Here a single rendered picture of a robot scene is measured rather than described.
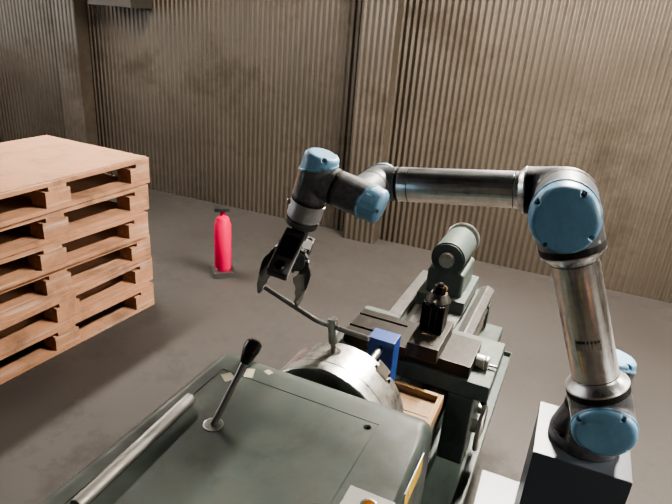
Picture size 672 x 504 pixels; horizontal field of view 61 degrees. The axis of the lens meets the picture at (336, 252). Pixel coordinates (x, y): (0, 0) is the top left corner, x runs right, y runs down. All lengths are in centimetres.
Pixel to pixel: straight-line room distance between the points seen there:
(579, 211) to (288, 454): 63
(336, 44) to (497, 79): 141
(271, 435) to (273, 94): 472
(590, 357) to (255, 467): 63
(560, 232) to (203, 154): 530
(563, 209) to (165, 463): 78
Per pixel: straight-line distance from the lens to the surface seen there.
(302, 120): 546
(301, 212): 118
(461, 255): 229
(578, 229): 103
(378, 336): 164
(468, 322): 232
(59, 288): 362
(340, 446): 105
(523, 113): 490
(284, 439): 105
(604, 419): 119
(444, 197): 121
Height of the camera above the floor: 195
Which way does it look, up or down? 23 degrees down
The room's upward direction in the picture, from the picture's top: 5 degrees clockwise
